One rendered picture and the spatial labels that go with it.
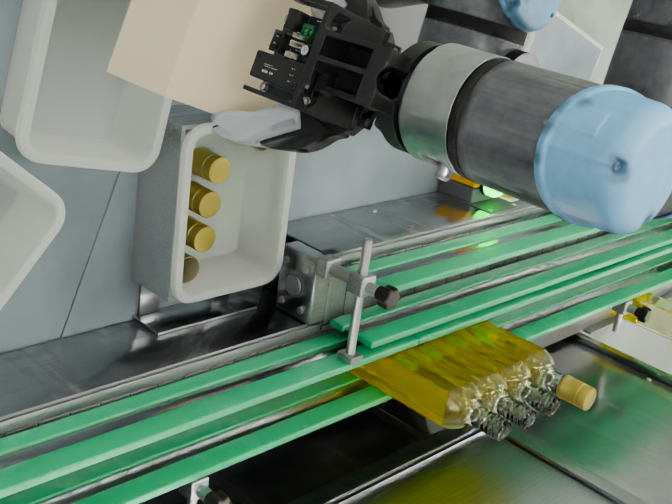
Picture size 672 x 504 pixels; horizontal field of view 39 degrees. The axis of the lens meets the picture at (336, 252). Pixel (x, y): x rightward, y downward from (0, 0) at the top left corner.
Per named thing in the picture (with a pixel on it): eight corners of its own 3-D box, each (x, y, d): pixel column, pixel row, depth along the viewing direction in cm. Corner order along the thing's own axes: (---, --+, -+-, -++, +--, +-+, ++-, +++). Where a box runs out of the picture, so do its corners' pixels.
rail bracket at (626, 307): (574, 317, 185) (635, 345, 177) (582, 285, 183) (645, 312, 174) (584, 312, 188) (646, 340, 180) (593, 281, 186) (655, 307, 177)
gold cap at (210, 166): (187, 148, 116) (209, 158, 114) (210, 145, 119) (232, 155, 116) (185, 176, 118) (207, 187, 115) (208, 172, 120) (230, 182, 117)
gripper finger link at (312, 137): (254, 103, 71) (345, 62, 66) (270, 109, 73) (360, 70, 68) (259, 162, 70) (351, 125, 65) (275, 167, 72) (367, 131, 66)
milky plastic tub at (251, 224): (132, 282, 120) (173, 309, 114) (143, 107, 112) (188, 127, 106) (239, 258, 132) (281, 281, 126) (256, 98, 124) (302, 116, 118)
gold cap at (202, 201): (177, 182, 117) (199, 193, 114) (201, 178, 120) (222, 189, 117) (176, 209, 119) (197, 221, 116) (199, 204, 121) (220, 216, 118)
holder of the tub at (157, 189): (128, 318, 122) (164, 343, 117) (142, 107, 112) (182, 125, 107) (233, 291, 134) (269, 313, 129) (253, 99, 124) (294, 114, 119)
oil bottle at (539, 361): (419, 339, 148) (533, 400, 135) (425, 306, 146) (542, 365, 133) (441, 331, 152) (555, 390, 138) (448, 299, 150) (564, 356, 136)
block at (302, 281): (270, 307, 131) (305, 327, 126) (278, 243, 127) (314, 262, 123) (289, 302, 133) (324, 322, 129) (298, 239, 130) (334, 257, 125)
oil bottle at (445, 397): (340, 368, 136) (457, 439, 123) (346, 333, 134) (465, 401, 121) (367, 358, 140) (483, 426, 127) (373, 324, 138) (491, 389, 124)
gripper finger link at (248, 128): (169, 111, 71) (259, 68, 66) (226, 131, 76) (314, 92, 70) (171, 151, 70) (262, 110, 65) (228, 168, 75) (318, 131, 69)
